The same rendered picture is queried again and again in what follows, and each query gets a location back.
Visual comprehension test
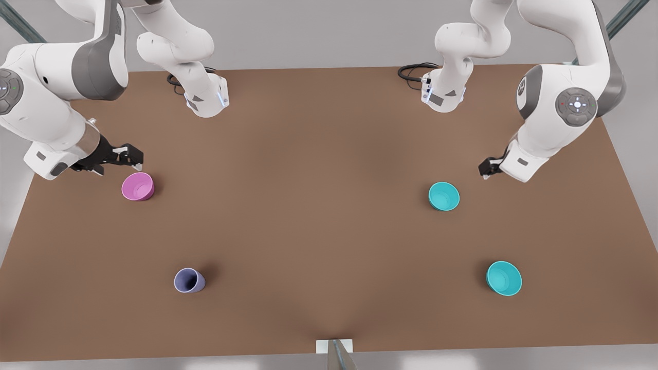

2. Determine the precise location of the pink bowl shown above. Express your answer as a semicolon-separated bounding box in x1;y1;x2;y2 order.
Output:
121;172;155;201

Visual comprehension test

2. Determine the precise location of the teal bowl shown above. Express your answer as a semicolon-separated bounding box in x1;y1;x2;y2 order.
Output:
486;261;523;297
428;181;461;212

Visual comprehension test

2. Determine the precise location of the purple cup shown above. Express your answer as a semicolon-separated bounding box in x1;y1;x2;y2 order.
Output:
174;268;207;294

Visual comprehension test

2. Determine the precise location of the black right arm cable loop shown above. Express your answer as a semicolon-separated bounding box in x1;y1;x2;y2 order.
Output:
167;66;217;96

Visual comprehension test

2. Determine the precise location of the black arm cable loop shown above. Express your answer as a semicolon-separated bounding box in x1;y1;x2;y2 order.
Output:
397;62;441;91
167;66;217;96

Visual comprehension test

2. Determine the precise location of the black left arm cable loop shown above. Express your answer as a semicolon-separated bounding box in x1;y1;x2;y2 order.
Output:
397;62;441;91

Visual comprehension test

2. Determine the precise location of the silver frame post with foot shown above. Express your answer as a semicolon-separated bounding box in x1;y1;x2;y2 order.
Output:
316;339;359;370

